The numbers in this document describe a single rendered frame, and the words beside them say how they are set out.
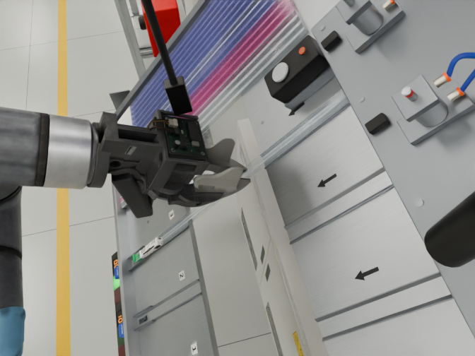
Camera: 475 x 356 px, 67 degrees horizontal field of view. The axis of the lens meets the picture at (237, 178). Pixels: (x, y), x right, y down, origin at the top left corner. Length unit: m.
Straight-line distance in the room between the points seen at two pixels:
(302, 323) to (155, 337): 0.31
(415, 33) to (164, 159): 0.26
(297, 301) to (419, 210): 0.54
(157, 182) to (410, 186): 0.26
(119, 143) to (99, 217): 1.28
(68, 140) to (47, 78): 1.88
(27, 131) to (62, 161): 0.04
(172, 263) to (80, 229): 1.06
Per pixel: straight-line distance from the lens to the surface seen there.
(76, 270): 1.60
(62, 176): 0.39
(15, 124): 0.39
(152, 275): 0.68
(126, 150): 0.39
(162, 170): 0.40
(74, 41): 2.43
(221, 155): 0.49
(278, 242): 0.85
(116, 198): 0.80
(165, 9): 1.13
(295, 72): 0.44
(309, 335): 0.81
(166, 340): 0.64
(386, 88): 0.35
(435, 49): 0.35
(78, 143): 0.38
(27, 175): 0.39
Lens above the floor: 1.41
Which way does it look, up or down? 60 degrees down
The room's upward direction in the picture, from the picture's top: straight up
